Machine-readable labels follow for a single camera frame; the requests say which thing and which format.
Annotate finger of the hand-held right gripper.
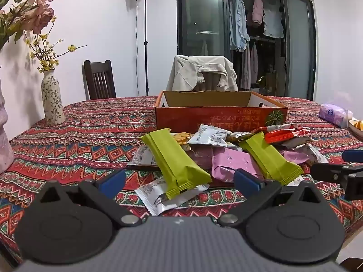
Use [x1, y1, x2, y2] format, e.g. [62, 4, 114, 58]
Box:
[342, 150, 363, 162]
[310, 162, 363, 200]

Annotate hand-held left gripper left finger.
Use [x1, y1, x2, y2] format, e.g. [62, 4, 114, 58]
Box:
[38, 169, 142, 228]

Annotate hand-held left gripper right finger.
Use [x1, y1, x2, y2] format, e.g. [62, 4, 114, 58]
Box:
[217, 168, 325, 228]

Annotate pink snack packet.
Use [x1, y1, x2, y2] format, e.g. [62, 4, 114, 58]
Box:
[187, 144, 214, 172]
[211, 147, 265, 187]
[283, 149, 311, 165]

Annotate green snack packet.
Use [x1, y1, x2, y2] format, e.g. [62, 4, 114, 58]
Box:
[140, 128, 212, 200]
[238, 132, 304, 187]

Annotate beige snack packet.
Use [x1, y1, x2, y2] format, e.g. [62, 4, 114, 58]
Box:
[279, 137, 314, 151]

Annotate multicoloured snack packet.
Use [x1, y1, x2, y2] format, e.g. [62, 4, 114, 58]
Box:
[227, 131, 265, 143]

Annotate red snack packet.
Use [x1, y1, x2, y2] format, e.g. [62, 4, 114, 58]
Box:
[264, 127, 312, 144]

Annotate white orange snack packet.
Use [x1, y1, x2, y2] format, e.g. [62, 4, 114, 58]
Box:
[172, 132, 197, 151]

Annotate orange cardboard box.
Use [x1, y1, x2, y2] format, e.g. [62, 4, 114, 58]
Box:
[155, 90, 288, 133]

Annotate shallow fruit plate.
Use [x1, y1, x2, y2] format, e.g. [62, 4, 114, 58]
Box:
[348, 119, 363, 141]

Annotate purple tissue pack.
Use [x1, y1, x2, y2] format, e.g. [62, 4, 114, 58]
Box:
[318, 103, 353, 128]

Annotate floral ceramic vase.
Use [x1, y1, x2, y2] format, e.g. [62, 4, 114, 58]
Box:
[42, 69, 66, 126]

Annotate dark wooden chair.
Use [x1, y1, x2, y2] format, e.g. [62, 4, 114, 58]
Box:
[82, 60, 117, 100]

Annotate brown wooden chair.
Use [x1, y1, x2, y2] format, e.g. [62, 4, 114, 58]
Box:
[196, 72, 224, 92]

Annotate pale hanging garment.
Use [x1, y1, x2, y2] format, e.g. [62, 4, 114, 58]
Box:
[240, 42, 251, 90]
[250, 42, 258, 84]

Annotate large pink vase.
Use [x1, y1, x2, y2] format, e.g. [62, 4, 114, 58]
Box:
[0, 68, 15, 173]

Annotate beige jacket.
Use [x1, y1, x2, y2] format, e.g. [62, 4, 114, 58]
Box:
[166, 55, 238, 92]

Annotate yellow flower branches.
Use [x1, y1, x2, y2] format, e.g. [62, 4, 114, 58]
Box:
[25, 34, 87, 73]

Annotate white hanging garment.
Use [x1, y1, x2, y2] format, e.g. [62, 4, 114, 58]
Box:
[263, 1, 285, 39]

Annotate wardrobe with hanging clothes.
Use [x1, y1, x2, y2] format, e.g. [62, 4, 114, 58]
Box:
[176, 0, 316, 102]

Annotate light blue hanging shirt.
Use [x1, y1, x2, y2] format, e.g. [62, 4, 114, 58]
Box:
[229, 0, 250, 52]

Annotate pink hanging garment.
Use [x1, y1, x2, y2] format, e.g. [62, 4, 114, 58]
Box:
[246, 0, 264, 29]

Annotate pink artificial roses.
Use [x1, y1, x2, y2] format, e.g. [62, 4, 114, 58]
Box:
[0, 0, 66, 51]

